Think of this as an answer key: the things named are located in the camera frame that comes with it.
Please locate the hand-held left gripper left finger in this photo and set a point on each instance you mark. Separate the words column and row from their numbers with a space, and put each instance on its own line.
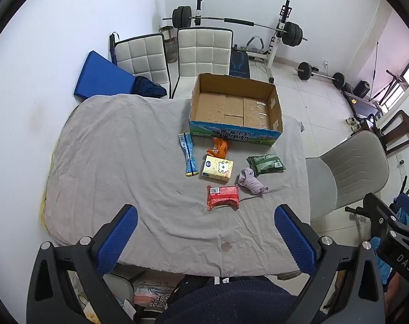
column 118, row 239

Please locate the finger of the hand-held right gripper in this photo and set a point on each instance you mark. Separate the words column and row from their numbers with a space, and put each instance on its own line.
column 376, row 206

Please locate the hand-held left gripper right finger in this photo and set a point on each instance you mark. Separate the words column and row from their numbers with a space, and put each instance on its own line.
column 295, row 239

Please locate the grey shell chair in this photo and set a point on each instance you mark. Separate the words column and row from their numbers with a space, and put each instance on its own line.
column 353, row 162

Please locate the purple sock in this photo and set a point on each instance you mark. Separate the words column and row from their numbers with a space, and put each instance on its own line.
column 251, row 182

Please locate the brown wooden chair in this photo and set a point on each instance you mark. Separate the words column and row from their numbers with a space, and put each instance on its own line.
column 398, row 131

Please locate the grey table cloth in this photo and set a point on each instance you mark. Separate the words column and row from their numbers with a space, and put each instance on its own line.
column 123, row 162

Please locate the green snack packet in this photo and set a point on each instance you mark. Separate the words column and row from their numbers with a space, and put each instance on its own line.
column 266, row 164

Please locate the red snack packet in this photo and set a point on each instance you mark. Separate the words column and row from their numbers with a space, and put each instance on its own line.
column 223, row 196

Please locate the pair of light shoes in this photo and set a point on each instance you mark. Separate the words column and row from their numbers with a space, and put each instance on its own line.
column 353, row 124

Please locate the yellow under cloth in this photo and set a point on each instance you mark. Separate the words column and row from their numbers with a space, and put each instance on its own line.
column 46, row 189

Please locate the person's dark blue trousers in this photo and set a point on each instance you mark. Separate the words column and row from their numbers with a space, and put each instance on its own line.
column 231, row 302

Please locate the black treadmill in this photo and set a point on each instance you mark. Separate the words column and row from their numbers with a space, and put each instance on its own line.
column 363, row 106

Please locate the yellow tissue pack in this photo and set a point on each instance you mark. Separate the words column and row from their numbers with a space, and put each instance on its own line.
column 218, row 168

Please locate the long blue snack packet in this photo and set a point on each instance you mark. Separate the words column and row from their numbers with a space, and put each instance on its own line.
column 189, row 155

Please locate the black speaker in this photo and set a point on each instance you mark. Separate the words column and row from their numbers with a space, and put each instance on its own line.
column 362, row 88

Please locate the orange snack packet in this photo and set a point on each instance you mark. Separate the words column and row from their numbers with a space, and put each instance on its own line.
column 219, row 147

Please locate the black tripod stand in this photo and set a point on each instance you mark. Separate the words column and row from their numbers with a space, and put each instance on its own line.
column 392, row 82

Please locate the window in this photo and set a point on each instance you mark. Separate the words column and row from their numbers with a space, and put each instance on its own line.
column 405, row 81

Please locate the open cardboard box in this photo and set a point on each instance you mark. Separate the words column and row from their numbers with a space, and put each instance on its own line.
column 236, row 108

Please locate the small barbell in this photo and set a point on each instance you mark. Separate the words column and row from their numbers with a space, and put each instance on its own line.
column 305, row 71

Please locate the dark blue garment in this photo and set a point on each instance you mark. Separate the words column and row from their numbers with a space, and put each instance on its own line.
column 148, row 87

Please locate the blue cushion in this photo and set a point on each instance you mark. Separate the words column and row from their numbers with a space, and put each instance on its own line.
column 103, row 79

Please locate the white padded chair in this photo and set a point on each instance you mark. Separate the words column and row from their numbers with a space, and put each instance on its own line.
column 142, row 55
column 204, row 52

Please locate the black weight bench pad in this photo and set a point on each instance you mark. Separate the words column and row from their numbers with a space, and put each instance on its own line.
column 239, row 62

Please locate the white bench press rack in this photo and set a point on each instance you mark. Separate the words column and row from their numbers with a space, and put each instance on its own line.
column 277, row 45

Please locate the black and blue folded stand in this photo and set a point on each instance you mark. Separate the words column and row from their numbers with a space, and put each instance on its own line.
column 114, row 49

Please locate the barbell with black plates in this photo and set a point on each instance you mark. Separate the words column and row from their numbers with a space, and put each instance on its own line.
column 182, row 16

